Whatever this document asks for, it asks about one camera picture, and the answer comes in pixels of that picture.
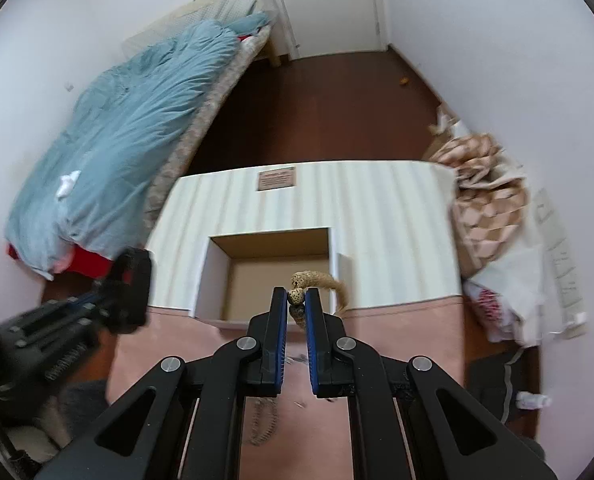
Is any white cardboard box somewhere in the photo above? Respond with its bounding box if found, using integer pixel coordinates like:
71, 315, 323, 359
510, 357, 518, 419
190, 226, 344, 330

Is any red white plastic bag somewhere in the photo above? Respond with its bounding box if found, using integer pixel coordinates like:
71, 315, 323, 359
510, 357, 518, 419
463, 281, 520, 342

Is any white door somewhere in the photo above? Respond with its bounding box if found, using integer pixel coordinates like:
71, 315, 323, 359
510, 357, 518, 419
275, 0, 386, 58

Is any brown label patch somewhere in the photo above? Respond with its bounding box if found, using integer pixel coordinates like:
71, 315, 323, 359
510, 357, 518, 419
257, 167, 297, 192

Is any white plastic bottle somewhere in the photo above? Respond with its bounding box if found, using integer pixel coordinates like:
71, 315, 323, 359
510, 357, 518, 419
515, 391, 552, 411

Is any white wall socket strip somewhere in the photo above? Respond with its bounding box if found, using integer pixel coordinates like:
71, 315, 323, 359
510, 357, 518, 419
534, 188, 588, 339

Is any silver chain necklace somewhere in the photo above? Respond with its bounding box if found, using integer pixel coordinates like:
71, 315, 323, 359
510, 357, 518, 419
244, 393, 281, 449

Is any blue duvet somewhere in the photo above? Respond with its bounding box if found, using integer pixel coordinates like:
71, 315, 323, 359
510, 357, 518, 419
5, 12, 270, 278

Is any bed with patterned mattress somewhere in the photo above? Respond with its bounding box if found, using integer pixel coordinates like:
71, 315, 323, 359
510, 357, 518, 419
6, 0, 279, 286

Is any red sheet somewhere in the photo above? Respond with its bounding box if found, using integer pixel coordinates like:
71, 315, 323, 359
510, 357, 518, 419
6, 243, 112, 280

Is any checkered beige blanket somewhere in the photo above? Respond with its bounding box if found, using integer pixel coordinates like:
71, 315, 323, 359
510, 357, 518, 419
427, 133, 529, 278

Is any striped pink table mat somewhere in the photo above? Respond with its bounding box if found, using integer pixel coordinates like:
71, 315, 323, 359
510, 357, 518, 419
108, 162, 465, 479

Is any wooden bead bracelet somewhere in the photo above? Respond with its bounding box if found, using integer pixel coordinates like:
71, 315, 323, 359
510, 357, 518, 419
287, 270, 351, 334

